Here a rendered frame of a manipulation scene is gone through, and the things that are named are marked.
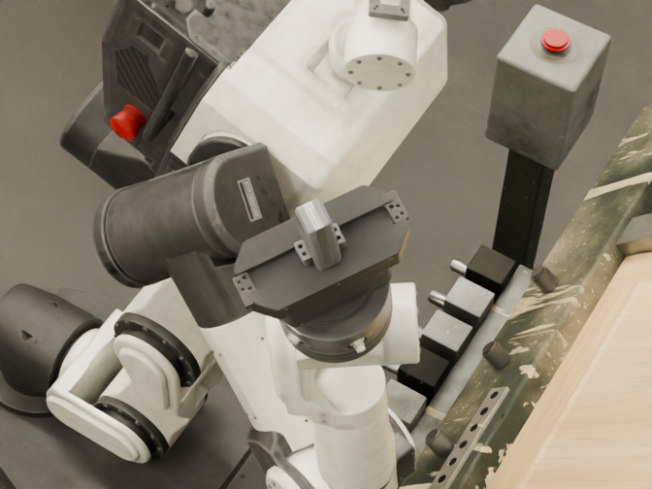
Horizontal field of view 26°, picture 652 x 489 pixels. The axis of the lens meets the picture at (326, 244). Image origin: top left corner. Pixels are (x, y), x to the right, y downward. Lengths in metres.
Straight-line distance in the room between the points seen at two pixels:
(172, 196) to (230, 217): 0.06
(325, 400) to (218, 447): 1.29
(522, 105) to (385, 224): 1.05
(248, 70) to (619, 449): 0.56
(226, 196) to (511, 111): 0.84
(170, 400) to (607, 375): 0.71
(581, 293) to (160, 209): 0.67
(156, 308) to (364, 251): 1.02
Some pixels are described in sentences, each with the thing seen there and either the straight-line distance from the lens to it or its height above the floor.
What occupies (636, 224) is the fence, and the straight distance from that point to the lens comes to 1.82.
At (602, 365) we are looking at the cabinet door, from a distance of 1.67.
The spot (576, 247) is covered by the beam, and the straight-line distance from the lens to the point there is 1.85.
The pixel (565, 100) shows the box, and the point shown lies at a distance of 1.95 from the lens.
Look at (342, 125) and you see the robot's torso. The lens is 1.34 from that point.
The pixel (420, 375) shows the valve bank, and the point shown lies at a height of 0.77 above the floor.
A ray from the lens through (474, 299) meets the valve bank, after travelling 1.91.
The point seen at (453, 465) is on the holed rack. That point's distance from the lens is 1.64.
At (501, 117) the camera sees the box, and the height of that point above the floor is 0.81.
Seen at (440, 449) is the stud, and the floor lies 0.88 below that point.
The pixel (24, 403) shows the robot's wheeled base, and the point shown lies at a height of 0.19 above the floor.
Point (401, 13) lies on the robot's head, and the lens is 1.27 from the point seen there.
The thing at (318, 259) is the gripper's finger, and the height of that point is 1.61.
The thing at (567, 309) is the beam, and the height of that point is 0.91.
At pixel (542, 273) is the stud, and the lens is 1.80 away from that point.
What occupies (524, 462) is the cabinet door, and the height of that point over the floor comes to 0.92.
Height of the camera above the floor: 2.37
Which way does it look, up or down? 56 degrees down
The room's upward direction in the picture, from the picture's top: straight up
